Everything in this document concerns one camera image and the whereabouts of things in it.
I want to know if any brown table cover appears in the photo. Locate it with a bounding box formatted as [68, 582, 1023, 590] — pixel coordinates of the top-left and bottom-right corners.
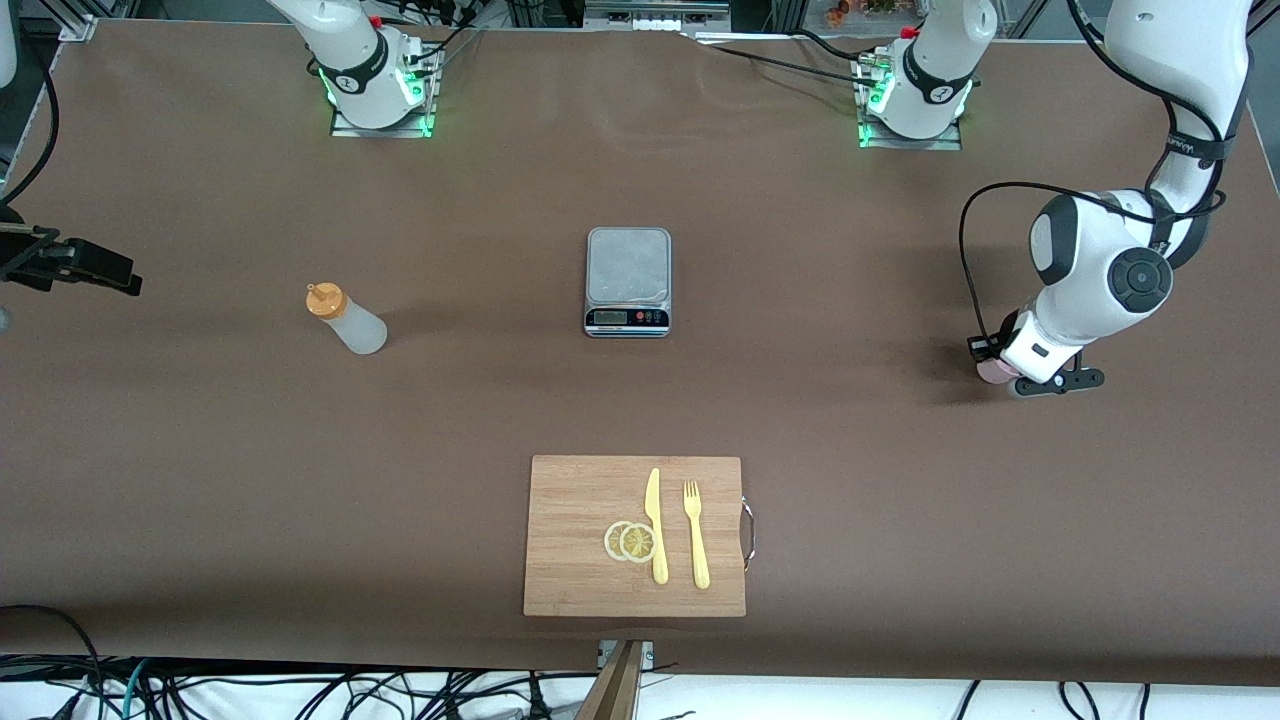
[0, 18, 1280, 686]

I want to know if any yellow plastic fork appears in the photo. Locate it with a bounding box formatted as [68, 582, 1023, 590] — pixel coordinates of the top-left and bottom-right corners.
[683, 480, 711, 590]

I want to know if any silver digital kitchen scale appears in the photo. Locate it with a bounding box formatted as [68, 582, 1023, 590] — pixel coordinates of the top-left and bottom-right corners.
[584, 227, 672, 339]

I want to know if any yellow plastic knife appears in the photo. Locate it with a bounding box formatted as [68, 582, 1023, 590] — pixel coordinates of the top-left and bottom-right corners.
[644, 467, 670, 586]

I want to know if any wooden cutting board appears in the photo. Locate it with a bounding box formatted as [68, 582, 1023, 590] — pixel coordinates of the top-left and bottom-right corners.
[523, 455, 748, 618]

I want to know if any grey metal rack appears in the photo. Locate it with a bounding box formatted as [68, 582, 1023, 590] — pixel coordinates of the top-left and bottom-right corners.
[583, 0, 733, 33]

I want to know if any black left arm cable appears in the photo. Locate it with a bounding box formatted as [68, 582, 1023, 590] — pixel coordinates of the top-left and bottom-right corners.
[958, 0, 1251, 346]

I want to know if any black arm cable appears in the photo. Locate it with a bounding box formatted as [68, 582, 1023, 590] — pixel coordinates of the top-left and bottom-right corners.
[958, 0, 1251, 346]
[0, 55, 61, 206]

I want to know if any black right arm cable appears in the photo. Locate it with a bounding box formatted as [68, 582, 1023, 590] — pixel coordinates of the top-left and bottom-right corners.
[0, 55, 61, 206]

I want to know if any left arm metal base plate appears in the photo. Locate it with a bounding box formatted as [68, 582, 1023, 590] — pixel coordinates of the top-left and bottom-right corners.
[857, 55, 963, 151]

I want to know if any aluminium frame profile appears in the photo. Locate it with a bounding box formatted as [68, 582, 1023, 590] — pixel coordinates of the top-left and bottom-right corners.
[58, 0, 101, 43]

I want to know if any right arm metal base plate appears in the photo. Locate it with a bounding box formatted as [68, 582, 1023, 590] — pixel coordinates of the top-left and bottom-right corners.
[330, 40, 441, 139]

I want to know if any black base cable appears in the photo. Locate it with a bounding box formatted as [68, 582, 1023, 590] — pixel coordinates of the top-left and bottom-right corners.
[688, 36, 881, 91]
[790, 28, 886, 63]

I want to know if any teal floor cable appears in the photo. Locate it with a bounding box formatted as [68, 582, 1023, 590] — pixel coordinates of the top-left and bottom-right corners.
[120, 658, 151, 720]

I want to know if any wooden post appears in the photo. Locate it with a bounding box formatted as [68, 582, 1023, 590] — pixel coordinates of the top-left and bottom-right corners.
[575, 640, 644, 720]

